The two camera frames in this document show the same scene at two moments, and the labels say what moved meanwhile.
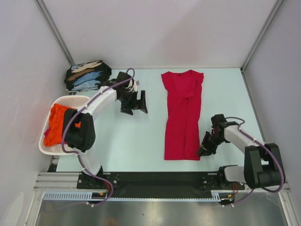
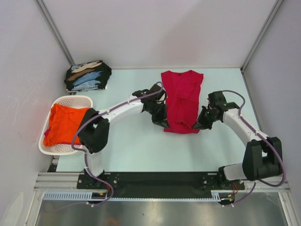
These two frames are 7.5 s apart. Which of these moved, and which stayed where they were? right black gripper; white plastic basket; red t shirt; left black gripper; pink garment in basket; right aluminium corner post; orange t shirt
Moved: red t shirt; right black gripper; left black gripper
Stayed: orange t shirt; pink garment in basket; right aluminium corner post; white plastic basket
